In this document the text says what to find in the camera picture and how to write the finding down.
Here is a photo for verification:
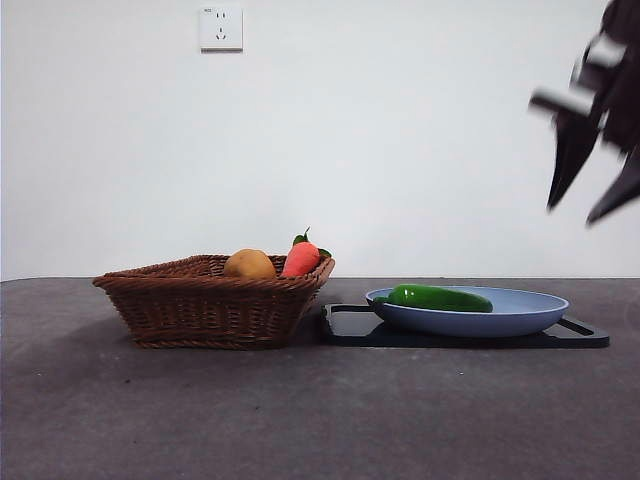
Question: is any orange carrot with green leaves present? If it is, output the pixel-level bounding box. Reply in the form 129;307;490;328
280;227;334;278

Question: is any yellow-brown potato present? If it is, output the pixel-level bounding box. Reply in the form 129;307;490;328
222;248;277;280

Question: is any dark green rectangular tray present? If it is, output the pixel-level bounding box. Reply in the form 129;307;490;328
319;302;611;350

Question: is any light blue round plate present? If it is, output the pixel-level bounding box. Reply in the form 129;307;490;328
364;285;571;339

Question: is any white wall socket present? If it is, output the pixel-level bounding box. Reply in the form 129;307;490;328
199;6;245;54

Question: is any brown woven wicker basket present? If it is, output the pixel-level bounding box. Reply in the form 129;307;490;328
92;253;336;350

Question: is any green chili pepper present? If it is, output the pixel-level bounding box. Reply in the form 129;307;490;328
373;283;494;314

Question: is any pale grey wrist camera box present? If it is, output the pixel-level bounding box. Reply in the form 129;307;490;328
528;87;599;117

